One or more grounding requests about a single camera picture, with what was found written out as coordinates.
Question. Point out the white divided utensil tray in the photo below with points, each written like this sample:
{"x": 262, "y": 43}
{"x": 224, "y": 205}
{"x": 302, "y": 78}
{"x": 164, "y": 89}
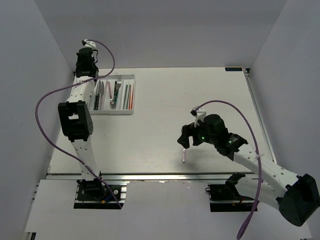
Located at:
{"x": 125, "y": 110}

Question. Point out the orange chopstick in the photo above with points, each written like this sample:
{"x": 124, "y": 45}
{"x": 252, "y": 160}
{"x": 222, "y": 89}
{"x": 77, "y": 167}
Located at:
{"x": 132, "y": 97}

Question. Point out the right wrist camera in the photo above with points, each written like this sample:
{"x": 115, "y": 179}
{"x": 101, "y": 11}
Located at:
{"x": 199, "y": 113}

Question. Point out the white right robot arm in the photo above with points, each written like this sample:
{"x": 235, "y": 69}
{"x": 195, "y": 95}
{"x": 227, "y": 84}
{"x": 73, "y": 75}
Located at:
{"x": 295, "y": 197}

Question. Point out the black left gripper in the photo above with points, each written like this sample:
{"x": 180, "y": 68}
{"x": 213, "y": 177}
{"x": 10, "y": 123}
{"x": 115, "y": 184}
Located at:
{"x": 77, "y": 67}

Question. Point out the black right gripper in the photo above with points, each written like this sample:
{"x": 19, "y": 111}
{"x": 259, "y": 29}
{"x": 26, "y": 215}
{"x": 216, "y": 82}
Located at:
{"x": 187, "y": 131}

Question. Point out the grey handled fork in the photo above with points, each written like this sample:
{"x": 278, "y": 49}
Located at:
{"x": 115, "y": 94}

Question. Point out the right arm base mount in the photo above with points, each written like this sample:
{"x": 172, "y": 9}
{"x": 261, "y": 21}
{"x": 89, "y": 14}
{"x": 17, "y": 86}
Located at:
{"x": 224, "y": 198}

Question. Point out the dark handled knife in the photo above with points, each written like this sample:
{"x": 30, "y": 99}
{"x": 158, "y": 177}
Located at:
{"x": 99, "y": 86}

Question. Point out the pink handled spoon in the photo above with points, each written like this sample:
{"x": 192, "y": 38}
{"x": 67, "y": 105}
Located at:
{"x": 184, "y": 155}

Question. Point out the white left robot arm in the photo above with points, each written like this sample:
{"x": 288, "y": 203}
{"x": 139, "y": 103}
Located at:
{"x": 75, "y": 118}

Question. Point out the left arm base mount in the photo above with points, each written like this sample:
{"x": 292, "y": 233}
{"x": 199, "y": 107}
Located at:
{"x": 96, "y": 195}

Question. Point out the green handled fork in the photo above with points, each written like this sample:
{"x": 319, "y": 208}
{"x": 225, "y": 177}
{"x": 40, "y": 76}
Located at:
{"x": 119, "y": 86}

